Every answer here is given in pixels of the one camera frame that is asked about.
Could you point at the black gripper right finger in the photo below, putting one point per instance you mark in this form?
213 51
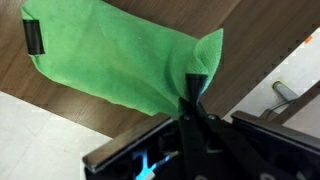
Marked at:
192 129

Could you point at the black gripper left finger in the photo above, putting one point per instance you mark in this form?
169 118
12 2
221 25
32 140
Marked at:
33 37

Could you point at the green towel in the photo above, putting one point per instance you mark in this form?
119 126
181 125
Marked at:
98 49

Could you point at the dark wooden table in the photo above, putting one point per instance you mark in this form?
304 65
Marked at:
258 36

